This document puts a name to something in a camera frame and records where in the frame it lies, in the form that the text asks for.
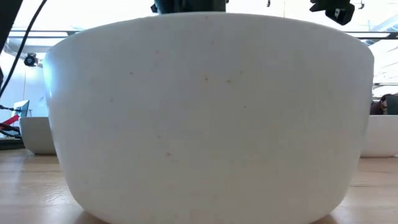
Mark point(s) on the black monitor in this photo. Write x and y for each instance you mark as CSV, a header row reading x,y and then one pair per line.
x,y
392,105

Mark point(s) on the black background robot arm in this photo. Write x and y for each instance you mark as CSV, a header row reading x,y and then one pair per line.
x,y
9,129

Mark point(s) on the medium white bowl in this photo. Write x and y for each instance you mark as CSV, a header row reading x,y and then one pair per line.
x,y
381,137

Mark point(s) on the light grey bowl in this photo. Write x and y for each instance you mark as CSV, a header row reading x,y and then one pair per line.
x,y
37,137

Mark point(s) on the red bar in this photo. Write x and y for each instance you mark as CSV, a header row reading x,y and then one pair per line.
x,y
11,120

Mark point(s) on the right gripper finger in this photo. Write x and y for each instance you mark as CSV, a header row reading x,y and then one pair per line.
x,y
326,4

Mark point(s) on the large white bowl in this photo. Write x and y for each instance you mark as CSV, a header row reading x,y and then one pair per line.
x,y
208,124

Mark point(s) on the black hanging camera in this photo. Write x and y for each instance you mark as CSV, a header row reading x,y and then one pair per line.
x,y
30,59

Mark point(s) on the computer monitor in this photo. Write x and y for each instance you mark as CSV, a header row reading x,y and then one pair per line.
x,y
21,108

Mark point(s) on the person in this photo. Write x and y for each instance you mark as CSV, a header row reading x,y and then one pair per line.
x,y
377,107

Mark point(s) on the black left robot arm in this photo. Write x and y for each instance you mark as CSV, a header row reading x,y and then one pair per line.
x,y
6,15

